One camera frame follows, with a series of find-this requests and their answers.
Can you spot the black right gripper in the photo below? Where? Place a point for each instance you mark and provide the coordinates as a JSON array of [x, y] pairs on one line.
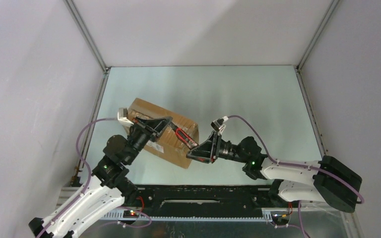
[[210, 150]]

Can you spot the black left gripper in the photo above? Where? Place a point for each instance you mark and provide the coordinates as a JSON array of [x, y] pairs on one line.
[[153, 128]]

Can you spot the brown cardboard express box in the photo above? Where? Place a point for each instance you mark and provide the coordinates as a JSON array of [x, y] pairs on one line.
[[168, 147]]

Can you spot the red black utility knife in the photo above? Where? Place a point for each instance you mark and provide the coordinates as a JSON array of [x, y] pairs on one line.
[[185, 138]]

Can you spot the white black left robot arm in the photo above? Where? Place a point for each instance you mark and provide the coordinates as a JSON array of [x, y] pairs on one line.
[[107, 186]]

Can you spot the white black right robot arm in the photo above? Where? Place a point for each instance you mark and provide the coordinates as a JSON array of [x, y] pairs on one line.
[[326, 181]]

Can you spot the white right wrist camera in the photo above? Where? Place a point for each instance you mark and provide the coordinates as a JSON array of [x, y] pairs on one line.
[[218, 124]]

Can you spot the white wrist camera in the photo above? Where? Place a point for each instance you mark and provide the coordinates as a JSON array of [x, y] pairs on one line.
[[122, 117], [218, 124]]

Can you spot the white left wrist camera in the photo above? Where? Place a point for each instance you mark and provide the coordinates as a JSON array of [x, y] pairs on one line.
[[122, 117]]

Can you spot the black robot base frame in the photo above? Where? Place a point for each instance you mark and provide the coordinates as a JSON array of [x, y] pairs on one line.
[[200, 203]]

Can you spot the aluminium left corner post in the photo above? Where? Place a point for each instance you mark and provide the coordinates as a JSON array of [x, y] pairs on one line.
[[78, 19]]

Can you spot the aluminium corner post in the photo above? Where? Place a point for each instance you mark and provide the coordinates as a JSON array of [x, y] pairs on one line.
[[78, 19], [318, 32]]

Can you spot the aluminium right corner post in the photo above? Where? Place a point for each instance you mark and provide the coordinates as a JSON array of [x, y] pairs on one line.
[[318, 32]]

